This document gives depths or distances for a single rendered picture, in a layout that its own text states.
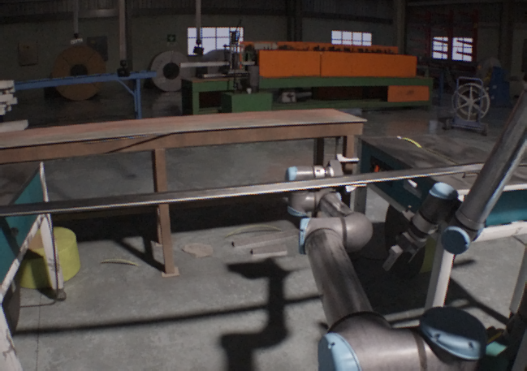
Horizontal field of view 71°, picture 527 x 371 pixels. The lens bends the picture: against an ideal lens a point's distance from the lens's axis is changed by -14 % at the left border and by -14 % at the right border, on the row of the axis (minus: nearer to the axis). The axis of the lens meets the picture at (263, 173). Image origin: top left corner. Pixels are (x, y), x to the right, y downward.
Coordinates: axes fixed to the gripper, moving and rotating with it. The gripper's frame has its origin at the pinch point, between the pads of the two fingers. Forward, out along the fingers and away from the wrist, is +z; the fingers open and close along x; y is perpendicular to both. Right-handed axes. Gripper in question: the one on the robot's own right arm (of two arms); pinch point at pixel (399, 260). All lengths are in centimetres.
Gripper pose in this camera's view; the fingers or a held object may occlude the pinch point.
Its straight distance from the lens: 159.5
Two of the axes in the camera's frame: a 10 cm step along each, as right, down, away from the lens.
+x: 8.0, -0.6, 6.0
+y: 5.1, 6.0, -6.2
